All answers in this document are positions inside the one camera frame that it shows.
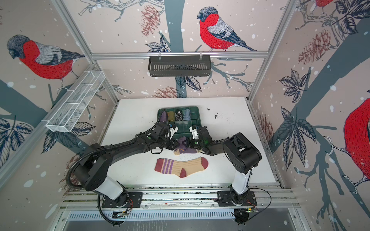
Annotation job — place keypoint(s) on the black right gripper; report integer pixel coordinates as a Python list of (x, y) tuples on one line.
[(191, 143)]

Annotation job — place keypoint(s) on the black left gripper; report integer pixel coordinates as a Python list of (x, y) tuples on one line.
[(173, 144)]

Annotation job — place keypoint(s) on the purple striped sock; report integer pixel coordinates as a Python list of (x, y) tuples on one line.
[(183, 147)]

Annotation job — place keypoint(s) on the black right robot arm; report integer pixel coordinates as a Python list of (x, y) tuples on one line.
[(243, 156)]

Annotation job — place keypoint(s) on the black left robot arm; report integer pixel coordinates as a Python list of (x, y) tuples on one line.
[(90, 172)]

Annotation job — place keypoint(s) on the rolled purple sock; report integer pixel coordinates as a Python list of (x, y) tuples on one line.
[(163, 117)]

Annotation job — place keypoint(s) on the green compartment tray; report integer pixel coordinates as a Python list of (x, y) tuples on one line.
[(183, 126)]

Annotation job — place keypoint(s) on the rolled black white sock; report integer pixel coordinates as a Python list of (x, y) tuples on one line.
[(179, 115)]

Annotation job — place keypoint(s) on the rolled blue grey sock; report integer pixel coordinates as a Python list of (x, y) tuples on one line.
[(186, 115)]

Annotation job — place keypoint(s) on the beige maroon striped sock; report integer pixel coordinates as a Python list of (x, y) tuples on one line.
[(181, 169)]

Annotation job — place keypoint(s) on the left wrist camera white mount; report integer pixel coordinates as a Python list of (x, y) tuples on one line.
[(173, 131)]

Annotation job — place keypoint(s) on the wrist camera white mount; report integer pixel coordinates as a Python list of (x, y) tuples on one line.
[(173, 131), (194, 132)]

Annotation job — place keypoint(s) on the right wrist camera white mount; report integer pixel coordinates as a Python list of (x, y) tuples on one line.
[(194, 132)]

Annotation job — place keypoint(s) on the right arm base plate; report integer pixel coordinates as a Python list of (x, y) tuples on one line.
[(231, 198)]

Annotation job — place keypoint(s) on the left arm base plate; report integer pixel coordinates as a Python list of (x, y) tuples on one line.
[(126, 200)]

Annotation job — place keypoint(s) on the black hanging wire basket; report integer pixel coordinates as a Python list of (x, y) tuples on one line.
[(179, 66)]

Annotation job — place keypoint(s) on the aluminium horizontal frame bar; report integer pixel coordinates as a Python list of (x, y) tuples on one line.
[(235, 54)]

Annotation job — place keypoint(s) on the white mesh wall shelf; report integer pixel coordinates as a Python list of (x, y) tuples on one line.
[(78, 98)]

